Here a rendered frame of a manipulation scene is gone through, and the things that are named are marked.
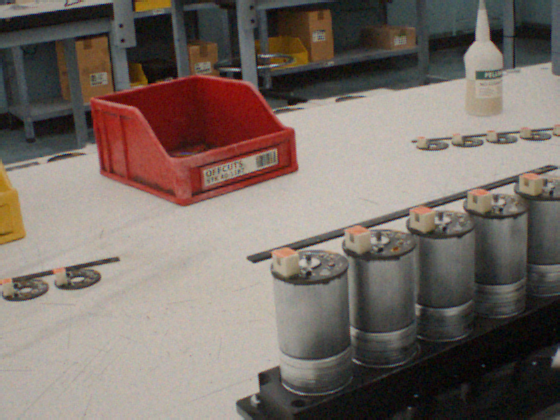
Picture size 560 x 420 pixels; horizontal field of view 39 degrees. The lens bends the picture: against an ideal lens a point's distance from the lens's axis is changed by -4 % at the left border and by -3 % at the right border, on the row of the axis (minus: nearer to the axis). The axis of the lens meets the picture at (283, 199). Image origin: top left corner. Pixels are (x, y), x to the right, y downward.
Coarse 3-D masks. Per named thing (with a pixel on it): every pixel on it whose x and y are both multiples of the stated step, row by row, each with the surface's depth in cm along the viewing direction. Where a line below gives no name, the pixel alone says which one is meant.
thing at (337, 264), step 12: (300, 252) 27; (312, 252) 27; (324, 252) 27; (324, 264) 26; (336, 264) 26; (348, 264) 26; (276, 276) 26; (300, 276) 25; (312, 276) 25; (324, 276) 25; (336, 276) 25
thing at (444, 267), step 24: (432, 240) 28; (456, 240) 28; (432, 264) 28; (456, 264) 28; (432, 288) 28; (456, 288) 28; (432, 312) 29; (456, 312) 29; (432, 336) 29; (456, 336) 29
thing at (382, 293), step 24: (384, 240) 27; (360, 264) 27; (384, 264) 26; (408, 264) 27; (360, 288) 27; (384, 288) 27; (408, 288) 27; (360, 312) 27; (384, 312) 27; (408, 312) 27; (360, 336) 28; (384, 336) 27; (408, 336) 28; (360, 360) 28; (384, 360) 28; (408, 360) 28
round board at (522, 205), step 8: (464, 200) 31; (504, 200) 30; (512, 200) 30; (520, 200) 30; (464, 208) 30; (496, 208) 29; (504, 208) 30; (520, 208) 29; (528, 208) 30; (480, 216) 29; (488, 216) 29; (496, 216) 29; (504, 216) 29; (512, 216) 29
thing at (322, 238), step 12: (540, 168) 34; (552, 168) 34; (504, 180) 33; (516, 180) 33; (420, 204) 31; (432, 204) 31; (444, 204) 31; (384, 216) 30; (396, 216) 30; (408, 216) 30; (348, 228) 29; (300, 240) 28; (312, 240) 28; (324, 240) 28; (264, 252) 27
